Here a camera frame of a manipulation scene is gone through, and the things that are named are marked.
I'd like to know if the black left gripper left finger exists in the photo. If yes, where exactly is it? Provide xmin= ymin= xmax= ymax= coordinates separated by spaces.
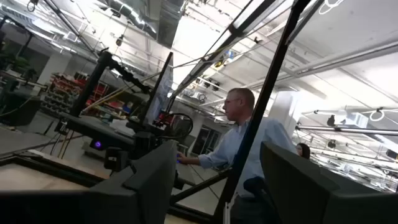
xmin=0 ymin=139 xmax=178 ymax=224

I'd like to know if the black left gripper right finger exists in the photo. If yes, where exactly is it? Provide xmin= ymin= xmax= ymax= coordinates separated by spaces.
xmin=260 ymin=141 xmax=398 ymax=224

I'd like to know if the person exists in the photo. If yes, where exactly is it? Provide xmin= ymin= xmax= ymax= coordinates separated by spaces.
xmin=296 ymin=142 xmax=311 ymax=161
xmin=177 ymin=87 xmax=299 ymax=224

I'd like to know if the black desk with purple light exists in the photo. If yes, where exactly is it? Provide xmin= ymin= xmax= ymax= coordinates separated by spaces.
xmin=57 ymin=111 xmax=136 ymax=152

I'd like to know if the flat computer monitor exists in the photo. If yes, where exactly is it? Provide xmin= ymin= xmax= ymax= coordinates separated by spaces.
xmin=141 ymin=52 xmax=175 ymax=127

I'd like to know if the red parts bin shelf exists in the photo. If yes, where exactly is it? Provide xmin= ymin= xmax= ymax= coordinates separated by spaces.
xmin=39 ymin=72 xmax=109 ymax=118

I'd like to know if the black bin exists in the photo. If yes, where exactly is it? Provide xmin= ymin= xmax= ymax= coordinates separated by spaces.
xmin=0 ymin=90 xmax=42 ymax=127

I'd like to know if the green potted plant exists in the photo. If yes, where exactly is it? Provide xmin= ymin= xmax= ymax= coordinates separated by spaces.
xmin=0 ymin=43 xmax=38 ymax=83

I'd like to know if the black frame brace bar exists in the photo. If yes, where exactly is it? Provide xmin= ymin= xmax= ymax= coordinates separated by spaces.
xmin=169 ymin=169 xmax=231 ymax=206

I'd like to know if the black table border rail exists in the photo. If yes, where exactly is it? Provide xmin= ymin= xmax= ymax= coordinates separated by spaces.
xmin=0 ymin=151 xmax=108 ymax=187

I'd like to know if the yellow cable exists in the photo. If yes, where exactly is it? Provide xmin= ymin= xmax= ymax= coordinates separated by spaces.
xmin=81 ymin=83 xmax=150 ymax=113

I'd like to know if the black rig frame post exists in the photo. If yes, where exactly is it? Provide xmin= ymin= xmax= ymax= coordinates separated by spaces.
xmin=213 ymin=0 xmax=312 ymax=224

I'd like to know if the silver ceiling air duct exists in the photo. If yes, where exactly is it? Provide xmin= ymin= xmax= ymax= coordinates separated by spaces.
xmin=104 ymin=0 xmax=186 ymax=49

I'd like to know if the black frame LED light bar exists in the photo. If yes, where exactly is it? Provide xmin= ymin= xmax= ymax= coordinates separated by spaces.
xmin=169 ymin=0 xmax=296 ymax=100

